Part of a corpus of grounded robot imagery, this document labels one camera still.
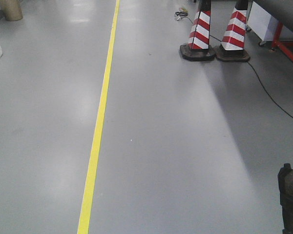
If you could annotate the right striped traffic cone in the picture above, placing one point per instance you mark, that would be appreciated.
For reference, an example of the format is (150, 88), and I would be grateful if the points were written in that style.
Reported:
(232, 47)

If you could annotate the striped traffic cone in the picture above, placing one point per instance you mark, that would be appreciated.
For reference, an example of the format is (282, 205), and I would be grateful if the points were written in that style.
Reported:
(197, 48)
(232, 47)

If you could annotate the grey brake pad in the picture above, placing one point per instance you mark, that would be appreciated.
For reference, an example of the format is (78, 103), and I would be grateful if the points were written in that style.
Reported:
(285, 179)

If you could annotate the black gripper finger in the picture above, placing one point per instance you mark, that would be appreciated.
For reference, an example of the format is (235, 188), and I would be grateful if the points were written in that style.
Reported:
(286, 201)

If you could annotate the left striped traffic cone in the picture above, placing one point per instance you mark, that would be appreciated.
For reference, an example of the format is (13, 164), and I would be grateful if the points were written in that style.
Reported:
(197, 48)

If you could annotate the brown cardboard tube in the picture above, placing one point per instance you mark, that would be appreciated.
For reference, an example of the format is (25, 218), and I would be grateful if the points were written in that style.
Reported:
(11, 9)

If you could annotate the white cabinet on casters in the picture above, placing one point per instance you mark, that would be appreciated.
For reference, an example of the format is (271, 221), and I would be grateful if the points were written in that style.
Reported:
(262, 23)

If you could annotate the dark grey conveyor belt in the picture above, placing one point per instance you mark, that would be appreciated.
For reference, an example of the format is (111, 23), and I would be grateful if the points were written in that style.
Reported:
(282, 10)

